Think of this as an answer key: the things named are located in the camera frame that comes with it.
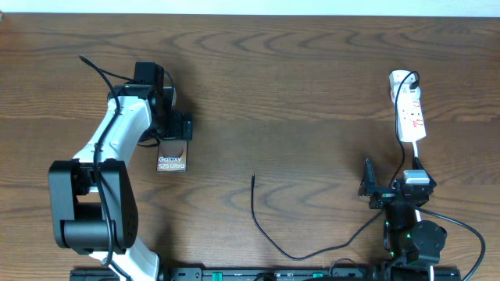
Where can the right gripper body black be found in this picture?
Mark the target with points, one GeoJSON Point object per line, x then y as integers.
{"type": "Point", "coordinates": [383, 197]}

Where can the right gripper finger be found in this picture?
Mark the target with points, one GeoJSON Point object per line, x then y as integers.
{"type": "Point", "coordinates": [417, 167]}
{"type": "Point", "coordinates": [368, 181]}

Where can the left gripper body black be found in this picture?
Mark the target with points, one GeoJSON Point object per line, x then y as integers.
{"type": "Point", "coordinates": [171, 126]}

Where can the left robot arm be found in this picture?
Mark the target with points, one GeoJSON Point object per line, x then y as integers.
{"type": "Point", "coordinates": [94, 211]}

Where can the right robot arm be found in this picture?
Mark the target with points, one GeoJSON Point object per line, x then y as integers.
{"type": "Point", "coordinates": [414, 244]}

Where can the white power strip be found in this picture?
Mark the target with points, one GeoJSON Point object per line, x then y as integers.
{"type": "Point", "coordinates": [405, 95]}

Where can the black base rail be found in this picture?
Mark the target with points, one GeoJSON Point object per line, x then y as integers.
{"type": "Point", "coordinates": [197, 274]}

